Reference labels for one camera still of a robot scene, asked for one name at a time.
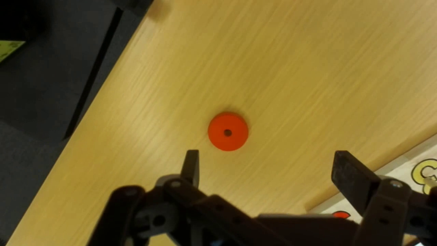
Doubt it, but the round orange wooden block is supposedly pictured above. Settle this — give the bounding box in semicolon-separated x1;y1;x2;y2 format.
206;113;249;154

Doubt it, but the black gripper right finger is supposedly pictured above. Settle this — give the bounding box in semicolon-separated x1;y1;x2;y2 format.
330;149;437;246

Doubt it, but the yellow emergency stop button box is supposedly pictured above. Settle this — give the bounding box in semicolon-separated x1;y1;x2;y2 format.
0;40;27;65

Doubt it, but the wooden number puzzle board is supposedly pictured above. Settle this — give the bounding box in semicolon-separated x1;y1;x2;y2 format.
304;132;437;246

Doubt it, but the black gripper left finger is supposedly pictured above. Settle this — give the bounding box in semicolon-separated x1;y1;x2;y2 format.
86;149;292;246

